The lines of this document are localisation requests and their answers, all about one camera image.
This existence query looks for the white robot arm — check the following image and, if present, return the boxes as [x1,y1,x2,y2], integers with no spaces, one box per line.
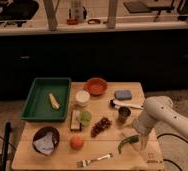
[132,96,188,150]

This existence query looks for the orange fruit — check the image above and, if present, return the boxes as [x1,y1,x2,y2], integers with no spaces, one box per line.
[70,135,84,150]

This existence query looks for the black pole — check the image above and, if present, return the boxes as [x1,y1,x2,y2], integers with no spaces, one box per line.
[0,122,11,171]

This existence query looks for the black floor cable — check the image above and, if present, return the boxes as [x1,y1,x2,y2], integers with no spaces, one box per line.
[156,132,188,171]

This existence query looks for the white round container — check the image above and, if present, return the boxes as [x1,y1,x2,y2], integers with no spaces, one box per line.
[75,90,90,107]

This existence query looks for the green plastic tray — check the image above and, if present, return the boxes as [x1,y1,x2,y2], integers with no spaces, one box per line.
[21,78,71,122]

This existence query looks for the black handled white knife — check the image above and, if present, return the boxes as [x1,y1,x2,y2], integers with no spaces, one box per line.
[110,99,143,110]

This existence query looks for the black office chair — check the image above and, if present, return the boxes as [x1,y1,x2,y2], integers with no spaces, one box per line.
[0,0,39,27]

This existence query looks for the dark brown bowl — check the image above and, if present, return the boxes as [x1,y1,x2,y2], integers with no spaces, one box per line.
[32,126,59,154]

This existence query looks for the purple grape bunch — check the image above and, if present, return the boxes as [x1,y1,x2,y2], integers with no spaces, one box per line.
[91,117,112,137]

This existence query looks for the dark metal cup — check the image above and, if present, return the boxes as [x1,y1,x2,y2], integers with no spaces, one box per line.
[118,107,131,123]

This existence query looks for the silver fork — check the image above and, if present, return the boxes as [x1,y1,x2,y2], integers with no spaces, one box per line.
[76,153,113,168]

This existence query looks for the green plastic cup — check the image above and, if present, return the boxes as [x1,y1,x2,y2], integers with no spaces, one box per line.
[80,111,92,126]

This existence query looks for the blue grey cloth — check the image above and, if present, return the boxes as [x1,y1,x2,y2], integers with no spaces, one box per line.
[33,132,54,155]

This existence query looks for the brown white sandwich block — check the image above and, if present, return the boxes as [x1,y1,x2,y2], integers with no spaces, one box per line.
[70,110,81,131]

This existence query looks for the orange bowl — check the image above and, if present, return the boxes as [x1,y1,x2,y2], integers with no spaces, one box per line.
[84,77,107,96]

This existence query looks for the yellow corn cob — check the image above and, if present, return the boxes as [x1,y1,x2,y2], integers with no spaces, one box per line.
[49,93,60,110]

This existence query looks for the blue sponge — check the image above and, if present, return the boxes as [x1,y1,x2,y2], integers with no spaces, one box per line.
[114,90,132,100]

